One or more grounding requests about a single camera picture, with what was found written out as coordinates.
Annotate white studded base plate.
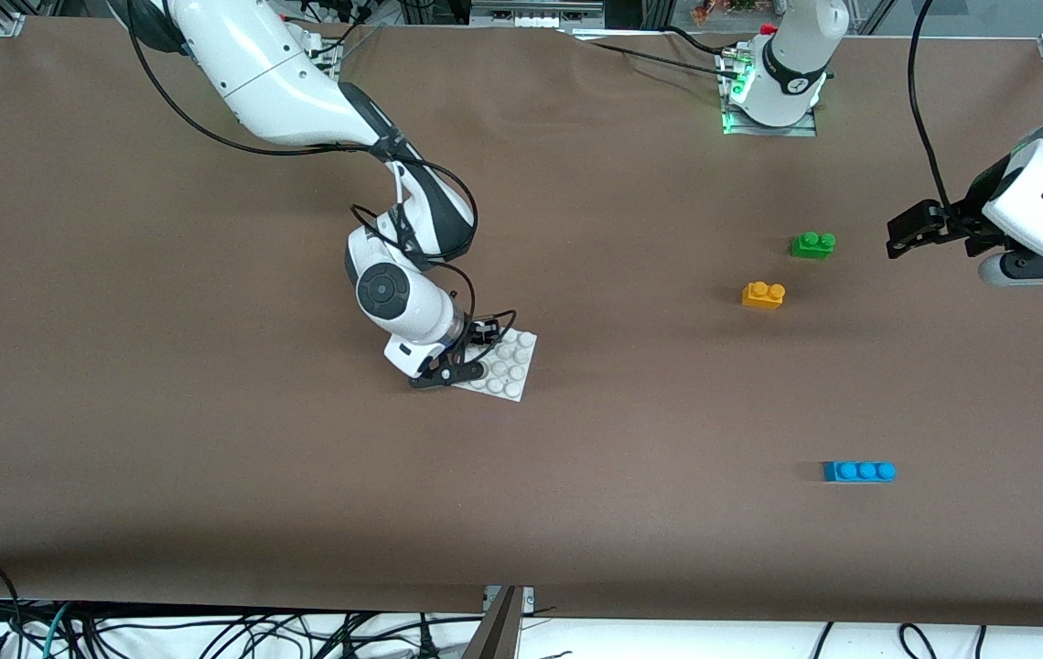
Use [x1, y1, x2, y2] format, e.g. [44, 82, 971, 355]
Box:
[451, 328, 539, 404]

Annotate blue three-stud block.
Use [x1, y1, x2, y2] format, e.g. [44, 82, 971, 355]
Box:
[823, 460, 898, 483]

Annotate brown table cover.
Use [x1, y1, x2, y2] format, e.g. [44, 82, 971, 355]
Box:
[0, 16, 1043, 629]

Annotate orange red clutter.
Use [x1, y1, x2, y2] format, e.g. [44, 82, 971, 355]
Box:
[691, 0, 760, 24]

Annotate aluminium frame post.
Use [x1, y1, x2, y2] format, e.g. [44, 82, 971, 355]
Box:
[462, 586, 536, 659]

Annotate short black base cable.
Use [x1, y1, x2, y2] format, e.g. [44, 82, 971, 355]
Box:
[659, 26, 744, 58]

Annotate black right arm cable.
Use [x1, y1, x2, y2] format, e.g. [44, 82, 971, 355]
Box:
[124, 0, 519, 369]

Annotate long black base cable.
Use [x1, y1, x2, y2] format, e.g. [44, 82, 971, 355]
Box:
[567, 32, 744, 81]

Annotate white frame piece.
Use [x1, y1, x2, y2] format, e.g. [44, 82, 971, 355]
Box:
[471, 0, 605, 30]

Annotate tangled black cable bundle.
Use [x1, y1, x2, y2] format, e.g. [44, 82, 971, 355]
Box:
[73, 609, 486, 659]

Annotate black right base cables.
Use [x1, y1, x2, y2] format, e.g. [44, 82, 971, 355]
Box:
[288, 0, 385, 58]

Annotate teal cable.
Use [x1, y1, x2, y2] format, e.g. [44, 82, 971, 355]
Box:
[39, 602, 76, 659]

